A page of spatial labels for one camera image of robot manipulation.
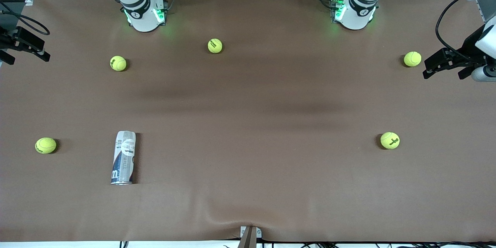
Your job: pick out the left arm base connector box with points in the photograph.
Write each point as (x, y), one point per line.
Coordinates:
(338, 11)

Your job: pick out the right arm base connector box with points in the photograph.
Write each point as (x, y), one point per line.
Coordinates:
(159, 14)

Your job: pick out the grey metal camera bracket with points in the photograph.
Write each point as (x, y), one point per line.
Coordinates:
(250, 236)

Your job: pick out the yellow-green tennis ball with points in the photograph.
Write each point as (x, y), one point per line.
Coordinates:
(412, 59)
(45, 145)
(118, 63)
(390, 140)
(215, 45)

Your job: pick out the white blue tennis ball can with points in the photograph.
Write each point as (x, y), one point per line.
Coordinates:
(124, 155)

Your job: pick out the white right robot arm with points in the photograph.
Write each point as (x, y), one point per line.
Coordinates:
(135, 4)

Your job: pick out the brown table mat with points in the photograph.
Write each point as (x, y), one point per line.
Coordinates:
(248, 170)

